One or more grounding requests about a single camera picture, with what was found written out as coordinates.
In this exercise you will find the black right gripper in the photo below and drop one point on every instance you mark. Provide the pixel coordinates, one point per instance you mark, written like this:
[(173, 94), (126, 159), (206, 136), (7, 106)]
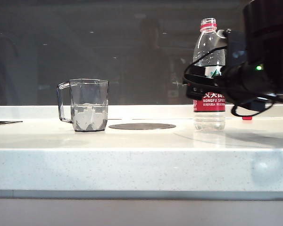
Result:
[(245, 87)]

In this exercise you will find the clear red-label water bottle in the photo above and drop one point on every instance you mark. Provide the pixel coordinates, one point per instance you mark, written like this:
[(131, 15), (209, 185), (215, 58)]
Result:
[(208, 49)]

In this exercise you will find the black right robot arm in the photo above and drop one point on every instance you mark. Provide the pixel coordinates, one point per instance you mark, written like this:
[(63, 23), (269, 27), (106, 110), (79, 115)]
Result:
[(268, 35)]

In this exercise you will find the red bottle cap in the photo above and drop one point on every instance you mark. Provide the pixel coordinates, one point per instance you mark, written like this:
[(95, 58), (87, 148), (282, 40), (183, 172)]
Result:
[(247, 118)]

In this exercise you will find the clear angular plastic mug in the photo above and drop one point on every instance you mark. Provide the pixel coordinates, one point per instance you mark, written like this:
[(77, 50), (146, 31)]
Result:
[(89, 115)]

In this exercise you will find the dark round flat disc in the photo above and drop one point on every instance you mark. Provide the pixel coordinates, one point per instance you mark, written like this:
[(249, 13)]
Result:
[(141, 126)]

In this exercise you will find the white cabinet front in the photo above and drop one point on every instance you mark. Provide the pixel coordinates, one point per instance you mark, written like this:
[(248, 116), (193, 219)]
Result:
[(141, 213)]

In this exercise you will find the dark flat panel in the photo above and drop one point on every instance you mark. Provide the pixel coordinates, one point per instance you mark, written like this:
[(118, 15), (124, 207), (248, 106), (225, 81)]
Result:
[(3, 123)]

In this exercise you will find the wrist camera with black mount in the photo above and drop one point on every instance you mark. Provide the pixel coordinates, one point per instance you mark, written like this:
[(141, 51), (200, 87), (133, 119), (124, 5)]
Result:
[(235, 47)]

